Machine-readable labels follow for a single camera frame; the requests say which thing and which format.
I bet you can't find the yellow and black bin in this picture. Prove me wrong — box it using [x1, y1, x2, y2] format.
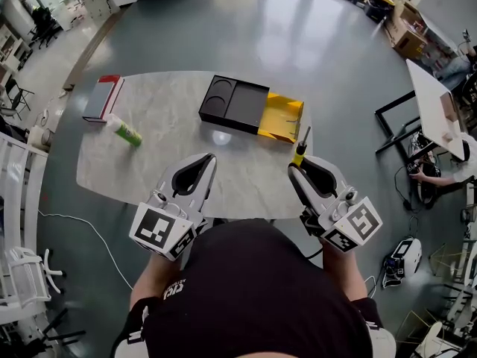
[364, 0, 397, 22]

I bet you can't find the person's left forearm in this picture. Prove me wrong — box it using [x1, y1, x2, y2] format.
[130, 251, 172, 313]

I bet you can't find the white mesh chair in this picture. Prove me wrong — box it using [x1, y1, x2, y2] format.
[0, 246, 66, 310]

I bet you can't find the person's black shirt torso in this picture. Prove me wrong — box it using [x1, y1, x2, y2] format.
[111, 217, 381, 358]

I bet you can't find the yellow black pen tool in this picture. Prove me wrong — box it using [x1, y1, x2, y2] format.
[292, 125, 312, 166]

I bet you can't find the person's right leg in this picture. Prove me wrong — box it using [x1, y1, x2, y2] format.
[367, 321, 397, 358]

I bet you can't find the white rounded floor device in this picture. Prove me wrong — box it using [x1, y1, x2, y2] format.
[382, 236, 423, 289]

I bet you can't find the small cardboard box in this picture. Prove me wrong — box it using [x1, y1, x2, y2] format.
[439, 92, 458, 123]

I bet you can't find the person's right forearm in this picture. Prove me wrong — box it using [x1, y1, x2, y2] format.
[320, 239, 368, 302]

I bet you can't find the white table with black legs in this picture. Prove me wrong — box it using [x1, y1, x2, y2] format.
[374, 58, 467, 162]

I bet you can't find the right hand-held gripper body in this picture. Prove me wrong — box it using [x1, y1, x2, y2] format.
[300, 184, 384, 254]

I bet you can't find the white cable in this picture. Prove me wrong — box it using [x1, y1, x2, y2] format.
[37, 209, 134, 290]

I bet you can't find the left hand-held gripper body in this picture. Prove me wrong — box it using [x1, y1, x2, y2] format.
[129, 189, 208, 262]

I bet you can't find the black divided tray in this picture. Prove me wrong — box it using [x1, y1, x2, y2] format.
[198, 74, 305, 146]

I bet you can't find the black office chair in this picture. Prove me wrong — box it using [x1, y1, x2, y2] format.
[28, 7, 63, 48]

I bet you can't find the green label plastic bottle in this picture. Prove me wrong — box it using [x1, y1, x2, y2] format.
[107, 113, 144, 148]

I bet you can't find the red and grey book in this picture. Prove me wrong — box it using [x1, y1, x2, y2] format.
[82, 74, 125, 125]

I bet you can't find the large cardboard box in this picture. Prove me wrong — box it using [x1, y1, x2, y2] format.
[386, 0, 430, 60]

